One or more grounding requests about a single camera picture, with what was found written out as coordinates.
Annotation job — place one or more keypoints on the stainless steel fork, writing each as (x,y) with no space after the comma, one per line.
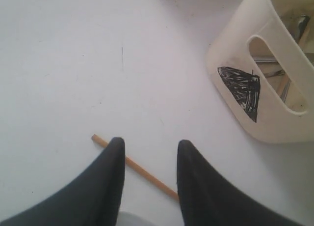
(301,25)

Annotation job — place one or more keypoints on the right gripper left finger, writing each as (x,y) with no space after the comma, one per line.
(91,199)

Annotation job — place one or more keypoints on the stainless steel table knife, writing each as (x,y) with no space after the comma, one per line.
(264,59)

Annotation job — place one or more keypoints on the cream bin with triangle mark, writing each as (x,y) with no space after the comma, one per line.
(266,28)

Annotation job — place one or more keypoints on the white rectangular plate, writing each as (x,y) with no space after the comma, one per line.
(129,219)

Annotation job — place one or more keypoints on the wooden chopstick slanted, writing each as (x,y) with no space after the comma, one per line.
(303,39)

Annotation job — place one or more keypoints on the stainless steel spoon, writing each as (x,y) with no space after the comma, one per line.
(283,87)

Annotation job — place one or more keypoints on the wooden chopstick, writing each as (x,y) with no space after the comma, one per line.
(141,171)

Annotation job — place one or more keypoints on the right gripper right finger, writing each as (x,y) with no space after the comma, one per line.
(208,199)

